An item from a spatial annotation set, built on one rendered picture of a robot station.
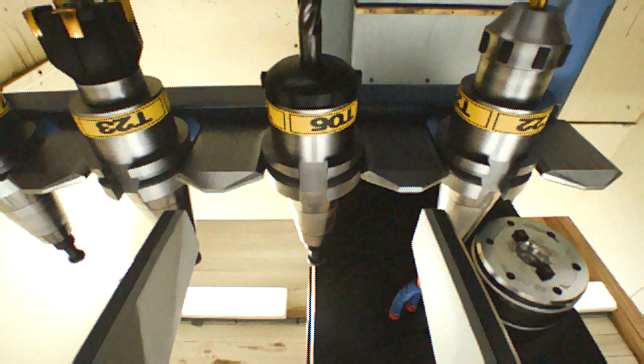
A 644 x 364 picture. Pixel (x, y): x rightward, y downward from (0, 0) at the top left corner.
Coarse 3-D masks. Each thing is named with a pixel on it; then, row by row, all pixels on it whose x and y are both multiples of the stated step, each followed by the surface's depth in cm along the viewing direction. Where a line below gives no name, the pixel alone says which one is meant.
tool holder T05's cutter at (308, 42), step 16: (304, 0) 14; (320, 0) 14; (304, 16) 14; (320, 16) 15; (304, 32) 15; (320, 32) 15; (304, 48) 15; (320, 48) 15; (304, 64) 16; (320, 64) 16
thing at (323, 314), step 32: (352, 192) 72; (384, 192) 72; (416, 192) 72; (352, 224) 65; (384, 224) 65; (416, 224) 65; (480, 224) 65; (352, 256) 59; (384, 256) 59; (320, 288) 54; (352, 288) 54; (320, 320) 50; (352, 320) 50; (384, 320) 50; (576, 320) 49; (320, 352) 46; (352, 352) 46; (384, 352) 46; (416, 352) 46; (544, 352) 45; (576, 352) 45
